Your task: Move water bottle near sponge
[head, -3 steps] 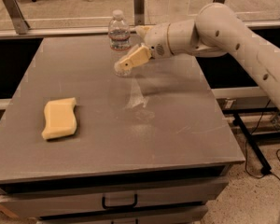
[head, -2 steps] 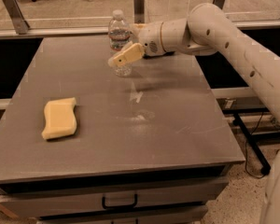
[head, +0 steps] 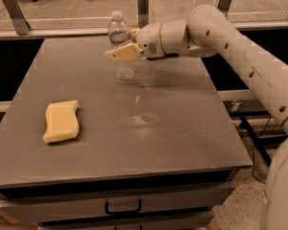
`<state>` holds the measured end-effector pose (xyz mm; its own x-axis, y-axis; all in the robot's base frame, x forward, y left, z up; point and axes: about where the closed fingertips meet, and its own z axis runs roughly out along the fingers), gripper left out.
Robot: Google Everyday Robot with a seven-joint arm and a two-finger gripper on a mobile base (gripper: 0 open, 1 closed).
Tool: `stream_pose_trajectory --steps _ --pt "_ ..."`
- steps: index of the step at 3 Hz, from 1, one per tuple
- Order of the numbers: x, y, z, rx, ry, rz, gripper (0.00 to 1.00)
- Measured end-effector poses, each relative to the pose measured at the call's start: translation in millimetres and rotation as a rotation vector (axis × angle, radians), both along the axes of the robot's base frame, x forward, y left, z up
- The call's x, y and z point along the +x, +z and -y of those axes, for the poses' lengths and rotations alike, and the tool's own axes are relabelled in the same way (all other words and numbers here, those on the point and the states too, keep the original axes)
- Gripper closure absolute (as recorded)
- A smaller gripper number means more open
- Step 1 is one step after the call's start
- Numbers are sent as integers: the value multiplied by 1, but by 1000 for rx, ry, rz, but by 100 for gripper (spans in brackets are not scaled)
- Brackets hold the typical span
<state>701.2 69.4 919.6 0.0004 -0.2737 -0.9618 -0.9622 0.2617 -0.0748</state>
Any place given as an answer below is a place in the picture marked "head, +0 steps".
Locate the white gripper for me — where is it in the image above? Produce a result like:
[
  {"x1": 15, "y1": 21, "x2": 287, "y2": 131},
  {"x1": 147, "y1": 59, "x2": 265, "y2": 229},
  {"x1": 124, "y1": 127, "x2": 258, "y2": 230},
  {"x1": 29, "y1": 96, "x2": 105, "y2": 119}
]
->
[{"x1": 105, "y1": 23, "x2": 165, "y2": 61}]

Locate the clear plastic water bottle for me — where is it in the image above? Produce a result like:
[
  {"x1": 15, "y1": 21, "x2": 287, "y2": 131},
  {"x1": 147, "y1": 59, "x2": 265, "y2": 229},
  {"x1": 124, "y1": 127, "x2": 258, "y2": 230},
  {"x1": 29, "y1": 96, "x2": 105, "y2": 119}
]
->
[{"x1": 107, "y1": 10, "x2": 136, "y2": 81}]

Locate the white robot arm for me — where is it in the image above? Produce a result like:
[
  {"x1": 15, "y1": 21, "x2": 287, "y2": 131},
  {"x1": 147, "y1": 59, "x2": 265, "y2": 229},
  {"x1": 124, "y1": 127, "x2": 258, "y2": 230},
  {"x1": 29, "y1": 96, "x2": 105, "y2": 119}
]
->
[{"x1": 105, "y1": 4, "x2": 288, "y2": 230}]

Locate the yellow sponge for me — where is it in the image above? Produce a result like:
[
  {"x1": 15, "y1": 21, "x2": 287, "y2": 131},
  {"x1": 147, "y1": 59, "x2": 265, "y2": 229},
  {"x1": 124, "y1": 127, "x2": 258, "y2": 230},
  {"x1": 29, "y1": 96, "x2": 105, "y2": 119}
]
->
[{"x1": 43, "y1": 100, "x2": 79, "y2": 144}]

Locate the grey drawer cabinet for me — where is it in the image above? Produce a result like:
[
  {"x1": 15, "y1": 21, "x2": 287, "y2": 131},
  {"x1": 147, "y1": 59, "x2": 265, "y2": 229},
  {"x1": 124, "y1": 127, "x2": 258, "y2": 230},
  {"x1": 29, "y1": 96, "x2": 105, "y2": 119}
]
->
[{"x1": 0, "y1": 36, "x2": 252, "y2": 230}]

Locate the black metal floor bar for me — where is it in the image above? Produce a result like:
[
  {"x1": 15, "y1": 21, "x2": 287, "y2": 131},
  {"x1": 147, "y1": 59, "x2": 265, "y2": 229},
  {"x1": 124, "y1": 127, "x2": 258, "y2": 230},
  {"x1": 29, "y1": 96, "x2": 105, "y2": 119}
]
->
[{"x1": 240, "y1": 116, "x2": 272, "y2": 166}]

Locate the middle metal rail bracket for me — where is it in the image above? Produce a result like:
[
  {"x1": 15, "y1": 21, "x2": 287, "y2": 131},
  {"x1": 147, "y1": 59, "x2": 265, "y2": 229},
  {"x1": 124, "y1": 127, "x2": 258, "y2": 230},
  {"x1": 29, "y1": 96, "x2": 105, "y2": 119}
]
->
[{"x1": 137, "y1": 0, "x2": 149, "y2": 28}]

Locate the left metal rail bracket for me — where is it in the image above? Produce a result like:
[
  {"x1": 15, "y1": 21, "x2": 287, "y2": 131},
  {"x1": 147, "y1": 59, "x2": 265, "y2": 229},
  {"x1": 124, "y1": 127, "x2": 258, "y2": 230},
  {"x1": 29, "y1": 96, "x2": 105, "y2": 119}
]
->
[{"x1": 2, "y1": 0, "x2": 31, "y2": 35}]

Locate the black floor cable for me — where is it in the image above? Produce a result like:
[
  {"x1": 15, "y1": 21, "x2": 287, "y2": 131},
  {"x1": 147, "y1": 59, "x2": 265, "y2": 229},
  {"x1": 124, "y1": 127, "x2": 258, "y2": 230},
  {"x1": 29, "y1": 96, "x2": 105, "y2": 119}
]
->
[{"x1": 251, "y1": 115, "x2": 273, "y2": 184}]

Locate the black upper drawer handle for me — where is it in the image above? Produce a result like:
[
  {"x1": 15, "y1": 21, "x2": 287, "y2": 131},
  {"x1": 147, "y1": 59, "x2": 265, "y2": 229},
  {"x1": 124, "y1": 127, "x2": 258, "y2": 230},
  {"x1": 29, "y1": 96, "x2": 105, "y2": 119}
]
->
[{"x1": 105, "y1": 198, "x2": 142, "y2": 216}]

